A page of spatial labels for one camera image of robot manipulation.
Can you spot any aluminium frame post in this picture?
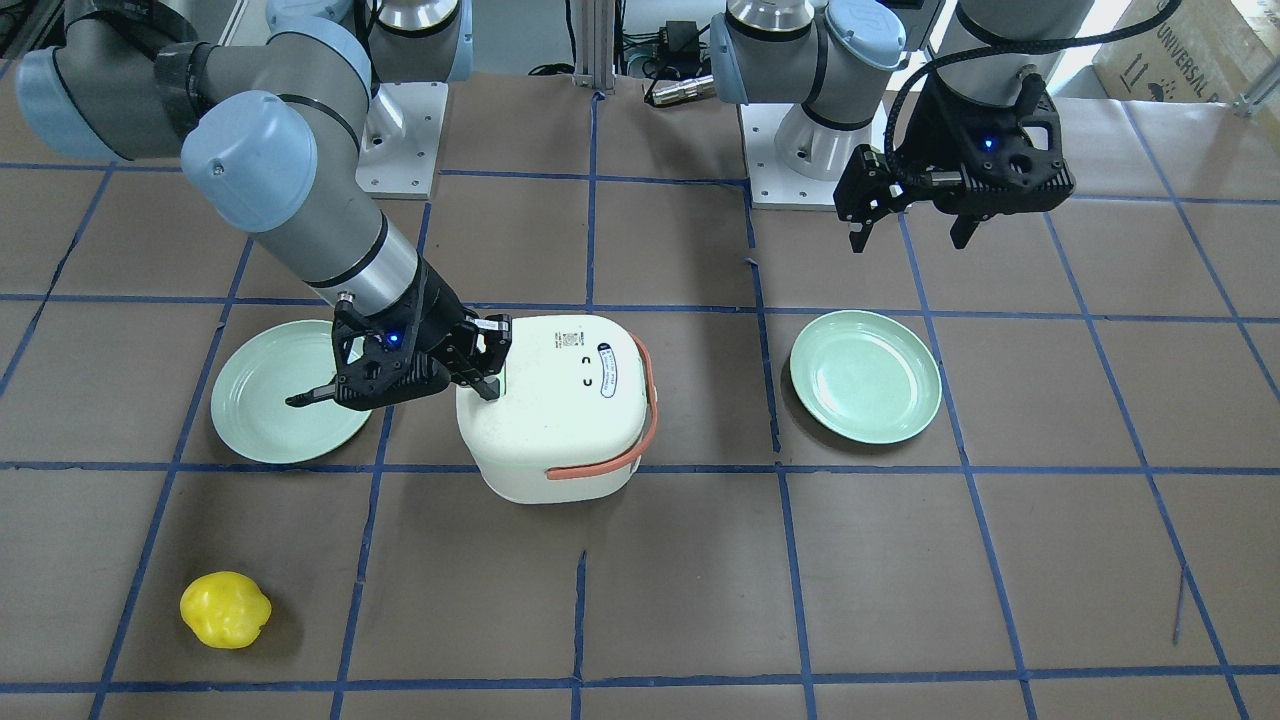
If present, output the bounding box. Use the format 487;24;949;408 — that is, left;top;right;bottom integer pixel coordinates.
570;1;623;96

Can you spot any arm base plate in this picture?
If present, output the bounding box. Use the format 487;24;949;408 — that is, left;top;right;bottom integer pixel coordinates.
739;102;887;211
356;82;449;200

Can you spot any yellow toy pepper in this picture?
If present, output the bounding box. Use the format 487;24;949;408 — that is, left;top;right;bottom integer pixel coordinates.
179;571;273;650

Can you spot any black cables bundle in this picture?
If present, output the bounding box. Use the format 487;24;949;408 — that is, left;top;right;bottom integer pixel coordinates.
525;0;721;106

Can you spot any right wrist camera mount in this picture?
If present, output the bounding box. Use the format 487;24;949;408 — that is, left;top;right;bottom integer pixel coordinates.
285;292;451;411

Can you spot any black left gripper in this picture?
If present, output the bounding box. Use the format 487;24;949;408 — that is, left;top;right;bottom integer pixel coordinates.
833;70;1041;252

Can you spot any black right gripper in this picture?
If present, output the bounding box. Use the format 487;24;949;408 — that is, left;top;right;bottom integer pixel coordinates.
388;258;513;401

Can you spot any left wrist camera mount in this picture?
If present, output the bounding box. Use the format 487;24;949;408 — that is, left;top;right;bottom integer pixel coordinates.
929;72;1076;215

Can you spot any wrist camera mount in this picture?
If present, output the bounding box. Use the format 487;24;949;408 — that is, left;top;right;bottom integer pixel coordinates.
285;292;451;411
929;72;1076;215

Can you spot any cardboard box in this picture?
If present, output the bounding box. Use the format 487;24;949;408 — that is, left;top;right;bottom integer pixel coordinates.
1092;1;1279;102

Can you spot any green plate robot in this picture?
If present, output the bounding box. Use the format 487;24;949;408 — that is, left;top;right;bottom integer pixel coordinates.
788;310;942;445
210;319;371;464

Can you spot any black power adapter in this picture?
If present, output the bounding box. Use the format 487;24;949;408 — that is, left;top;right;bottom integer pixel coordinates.
659;20;701;63

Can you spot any white rice cooker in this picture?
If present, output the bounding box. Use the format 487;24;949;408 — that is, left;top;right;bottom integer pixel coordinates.
454;315;659;503

